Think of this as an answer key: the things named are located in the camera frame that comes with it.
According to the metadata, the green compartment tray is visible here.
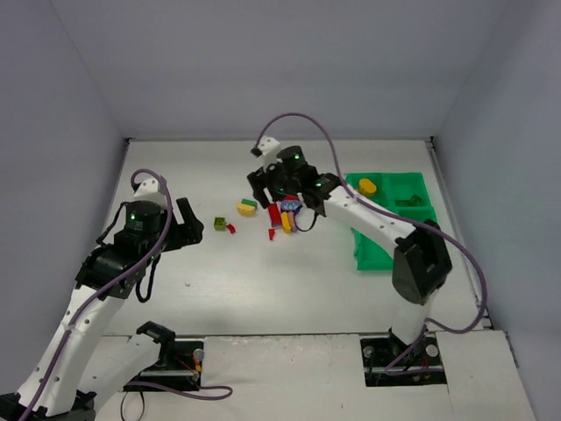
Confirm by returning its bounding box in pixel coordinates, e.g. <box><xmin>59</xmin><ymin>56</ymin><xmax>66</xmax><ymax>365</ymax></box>
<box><xmin>343</xmin><ymin>170</ymin><xmax>439</xmax><ymax>273</ymax></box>

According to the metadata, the yellow curved lego brick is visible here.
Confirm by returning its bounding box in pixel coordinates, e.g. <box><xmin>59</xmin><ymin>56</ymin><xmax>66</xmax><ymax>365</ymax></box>
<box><xmin>280</xmin><ymin>211</ymin><xmax>293</xmax><ymax>233</ymax></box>

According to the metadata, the orange yellow curved lego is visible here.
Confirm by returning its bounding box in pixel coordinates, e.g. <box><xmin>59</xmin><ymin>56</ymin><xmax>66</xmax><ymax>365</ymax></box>
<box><xmin>358</xmin><ymin>178</ymin><xmax>378</xmax><ymax>197</ymax></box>

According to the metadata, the lime curved lego brick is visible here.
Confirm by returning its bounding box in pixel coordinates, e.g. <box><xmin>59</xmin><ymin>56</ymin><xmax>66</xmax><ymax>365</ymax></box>
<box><xmin>409</xmin><ymin>195</ymin><xmax>423</xmax><ymax>206</ymax></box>

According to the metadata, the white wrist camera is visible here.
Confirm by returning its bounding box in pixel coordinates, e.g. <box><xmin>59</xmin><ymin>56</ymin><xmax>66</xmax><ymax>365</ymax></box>
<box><xmin>132</xmin><ymin>178</ymin><xmax>168</xmax><ymax>210</ymax></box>
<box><xmin>251</xmin><ymin>136</ymin><xmax>281</xmax><ymax>171</ymax></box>

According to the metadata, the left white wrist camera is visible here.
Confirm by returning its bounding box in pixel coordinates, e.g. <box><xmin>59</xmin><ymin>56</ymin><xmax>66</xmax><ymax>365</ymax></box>
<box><xmin>132</xmin><ymin>178</ymin><xmax>168</xmax><ymax>210</ymax></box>

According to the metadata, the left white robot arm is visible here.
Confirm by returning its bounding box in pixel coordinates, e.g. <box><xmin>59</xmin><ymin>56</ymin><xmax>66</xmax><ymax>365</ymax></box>
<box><xmin>1</xmin><ymin>179</ymin><xmax>203</xmax><ymax>420</ymax></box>

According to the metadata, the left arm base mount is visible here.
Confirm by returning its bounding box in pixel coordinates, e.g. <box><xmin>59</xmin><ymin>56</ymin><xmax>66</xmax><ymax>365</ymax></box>
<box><xmin>124</xmin><ymin>321</ymin><xmax>204</xmax><ymax>392</ymax></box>

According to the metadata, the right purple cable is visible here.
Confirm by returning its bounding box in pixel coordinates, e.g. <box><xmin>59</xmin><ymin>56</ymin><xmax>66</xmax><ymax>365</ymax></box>
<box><xmin>250</xmin><ymin>112</ymin><xmax>488</xmax><ymax>376</ymax></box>

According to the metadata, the lime square lego brick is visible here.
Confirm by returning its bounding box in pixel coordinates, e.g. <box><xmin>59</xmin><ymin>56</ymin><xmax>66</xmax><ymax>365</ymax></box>
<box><xmin>213</xmin><ymin>217</ymin><xmax>227</xmax><ymax>232</ymax></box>

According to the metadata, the purple butterfly lego piece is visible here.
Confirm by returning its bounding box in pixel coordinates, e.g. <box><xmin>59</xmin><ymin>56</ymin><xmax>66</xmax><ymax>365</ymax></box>
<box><xmin>288</xmin><ymin>211</ymin><xmax>299</xmax><ymax>232</ymax></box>

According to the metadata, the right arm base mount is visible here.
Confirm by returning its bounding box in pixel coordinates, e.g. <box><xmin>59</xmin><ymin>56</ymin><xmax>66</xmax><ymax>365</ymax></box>
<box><xmin>359</xmin><ymin>333</ymin><xmax>447</xmax><ymax>388</ymax></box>

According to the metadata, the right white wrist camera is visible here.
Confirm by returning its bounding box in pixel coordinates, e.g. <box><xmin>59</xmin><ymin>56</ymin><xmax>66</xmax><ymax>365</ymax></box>
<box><xmin>251</xmin><ymin>136</ymin><xmax>281</xmax><ymax>171</ymax></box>

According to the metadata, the purple lotus lego piece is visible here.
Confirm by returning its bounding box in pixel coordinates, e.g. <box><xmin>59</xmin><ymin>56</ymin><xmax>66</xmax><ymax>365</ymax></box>
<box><xmin>280</xmin><ymin>199</ymin><xmax>302</xmax><ymax>214</ymax></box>

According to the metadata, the dark green curved lego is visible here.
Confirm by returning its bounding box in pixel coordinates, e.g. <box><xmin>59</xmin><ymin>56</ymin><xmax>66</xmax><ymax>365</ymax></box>
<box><xmin>241</xmin><ymin>198</ymin><xmax>258</xmax><ymax>208</ymax></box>

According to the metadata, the pale yellow curved lego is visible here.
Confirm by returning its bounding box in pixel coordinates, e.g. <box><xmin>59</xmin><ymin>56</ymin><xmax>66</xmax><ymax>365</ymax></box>
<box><xmin>236</xmin><ymin>202</ymin><xmax>256</xmax><ymax>217</ymax></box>

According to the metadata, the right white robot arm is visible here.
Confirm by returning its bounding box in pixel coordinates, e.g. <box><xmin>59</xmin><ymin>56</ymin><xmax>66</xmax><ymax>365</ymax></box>
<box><xmin>247</xmin><ymin>138</ymin><xmax>452</xmax><ymax>346</ymax></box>

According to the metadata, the red rectangular lego brick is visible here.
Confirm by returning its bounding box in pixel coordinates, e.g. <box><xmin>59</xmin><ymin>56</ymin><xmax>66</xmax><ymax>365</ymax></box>
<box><xmin>267</xmin><ymin>203</ymin><xmax>282</xmax><ymax>228</ymax></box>

